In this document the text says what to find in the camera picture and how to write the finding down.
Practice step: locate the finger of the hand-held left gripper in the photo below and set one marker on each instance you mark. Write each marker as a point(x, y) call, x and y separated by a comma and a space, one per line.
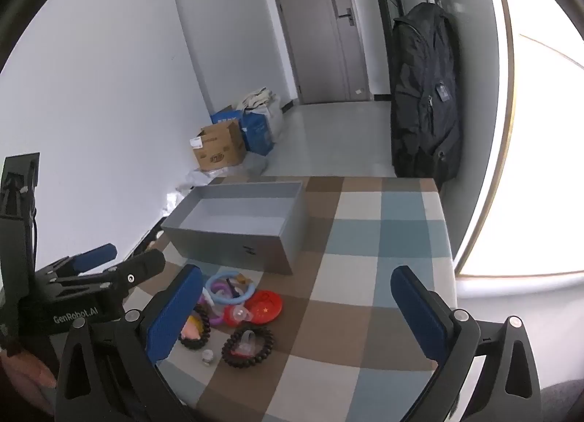
point(93, 255)
point(141, 264)

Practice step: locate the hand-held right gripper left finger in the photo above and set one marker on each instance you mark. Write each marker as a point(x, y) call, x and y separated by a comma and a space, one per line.
point(175, 317)

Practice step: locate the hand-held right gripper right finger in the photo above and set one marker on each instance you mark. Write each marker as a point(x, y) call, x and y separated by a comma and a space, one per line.
point(417, 317)

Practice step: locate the pink pig toy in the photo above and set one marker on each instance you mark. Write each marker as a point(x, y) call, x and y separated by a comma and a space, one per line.
point(191, 328)

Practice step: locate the clear red plastic charm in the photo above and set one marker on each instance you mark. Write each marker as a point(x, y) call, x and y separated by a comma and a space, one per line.
point(237, 314)

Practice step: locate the grey storage box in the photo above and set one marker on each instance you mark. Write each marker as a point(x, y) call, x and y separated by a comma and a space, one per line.
point(228, 248)

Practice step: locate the red round badge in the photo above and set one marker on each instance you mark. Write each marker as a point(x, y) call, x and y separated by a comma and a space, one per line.
point(267, 308)

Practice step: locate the person's left hand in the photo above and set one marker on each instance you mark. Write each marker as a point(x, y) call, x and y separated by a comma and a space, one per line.
point(25, 374)

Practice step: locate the black hair clip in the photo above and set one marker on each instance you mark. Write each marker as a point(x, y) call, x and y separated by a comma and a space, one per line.
point(235, 287)

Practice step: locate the checkered tablecloth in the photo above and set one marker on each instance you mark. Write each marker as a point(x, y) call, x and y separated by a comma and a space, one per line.
point(365, 239)

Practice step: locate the brown cardboard box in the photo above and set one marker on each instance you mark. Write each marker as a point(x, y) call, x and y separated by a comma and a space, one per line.
point(219, 148)

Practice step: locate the blue cardboard box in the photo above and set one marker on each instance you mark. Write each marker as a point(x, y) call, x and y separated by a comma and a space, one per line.
point(258, 134)

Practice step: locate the white plastic bag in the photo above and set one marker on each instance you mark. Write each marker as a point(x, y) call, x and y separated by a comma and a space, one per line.
point(273, 119)

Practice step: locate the beige canvas bag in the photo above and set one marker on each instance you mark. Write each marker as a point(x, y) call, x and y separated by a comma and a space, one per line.
point(258, 96)

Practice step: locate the black backpack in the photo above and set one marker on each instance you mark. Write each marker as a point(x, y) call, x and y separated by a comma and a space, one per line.
point(424, 107)

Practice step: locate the grey door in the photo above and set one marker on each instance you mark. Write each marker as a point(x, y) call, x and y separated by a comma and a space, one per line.
point(310, 39)

